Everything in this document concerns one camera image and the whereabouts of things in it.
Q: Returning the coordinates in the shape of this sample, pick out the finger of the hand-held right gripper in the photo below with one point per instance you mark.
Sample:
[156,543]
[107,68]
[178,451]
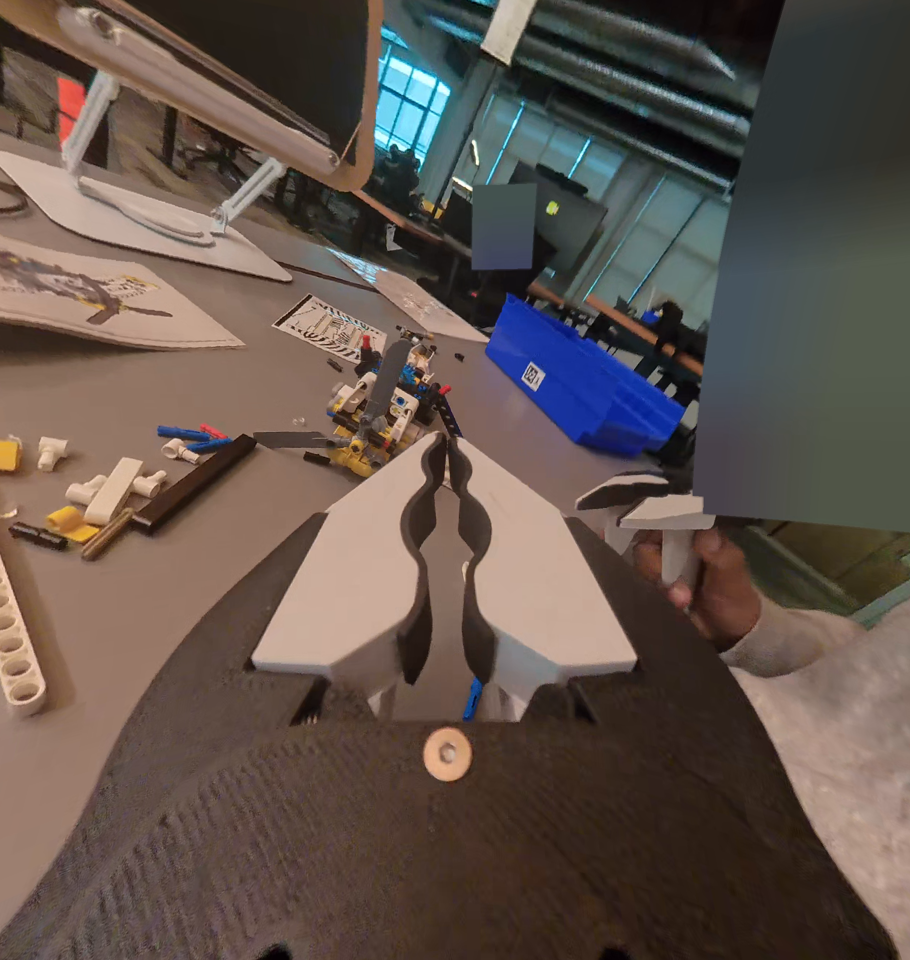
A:
[620,491]
[664,511]

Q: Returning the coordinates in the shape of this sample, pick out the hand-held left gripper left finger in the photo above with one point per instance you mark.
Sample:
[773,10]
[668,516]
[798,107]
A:
[335,585]

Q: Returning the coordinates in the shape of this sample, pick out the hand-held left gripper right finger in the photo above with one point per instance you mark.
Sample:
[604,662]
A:
[560,592]

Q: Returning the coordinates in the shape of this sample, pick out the lego helicopter model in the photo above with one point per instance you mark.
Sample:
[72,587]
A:
[402,409]

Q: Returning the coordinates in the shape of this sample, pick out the person's right forearm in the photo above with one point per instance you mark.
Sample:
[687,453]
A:
[792,637]

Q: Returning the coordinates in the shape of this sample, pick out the blue lego pin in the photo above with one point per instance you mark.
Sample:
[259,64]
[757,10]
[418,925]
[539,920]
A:
[473,697]
[211,445]
[181,433]

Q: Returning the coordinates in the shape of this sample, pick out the long black lego beam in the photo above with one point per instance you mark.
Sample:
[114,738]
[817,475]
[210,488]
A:
[192,484]

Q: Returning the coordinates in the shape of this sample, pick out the red lego pin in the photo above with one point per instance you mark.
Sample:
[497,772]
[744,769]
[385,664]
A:
[213,430]

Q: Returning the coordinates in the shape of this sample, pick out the white lego pin connector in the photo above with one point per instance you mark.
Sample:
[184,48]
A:
[52,452]
[179,450]

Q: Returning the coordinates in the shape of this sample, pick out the white lego connector cluster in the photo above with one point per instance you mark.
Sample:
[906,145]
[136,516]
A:
[114,491]

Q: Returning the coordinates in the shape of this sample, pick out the lego sticker sheet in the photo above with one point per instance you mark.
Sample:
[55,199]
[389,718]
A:
[327,330]

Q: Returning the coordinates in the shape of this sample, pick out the small yellow lego piece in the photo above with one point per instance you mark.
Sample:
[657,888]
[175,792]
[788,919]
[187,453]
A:
[72,521]

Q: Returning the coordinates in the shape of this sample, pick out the open lego instruction booklet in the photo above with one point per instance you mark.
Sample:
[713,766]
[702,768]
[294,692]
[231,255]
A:
[87,300]

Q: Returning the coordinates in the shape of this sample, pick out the person's right hand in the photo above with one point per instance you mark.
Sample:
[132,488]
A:
[724,592]

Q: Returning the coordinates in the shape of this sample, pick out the blue plastic bin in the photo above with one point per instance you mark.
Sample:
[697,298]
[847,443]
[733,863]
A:
[575,375]

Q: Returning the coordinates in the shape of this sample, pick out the white paper sheet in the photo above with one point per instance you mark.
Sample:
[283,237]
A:
[425,307]

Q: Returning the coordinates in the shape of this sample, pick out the black computer monitor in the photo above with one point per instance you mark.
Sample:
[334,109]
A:
[575,225]

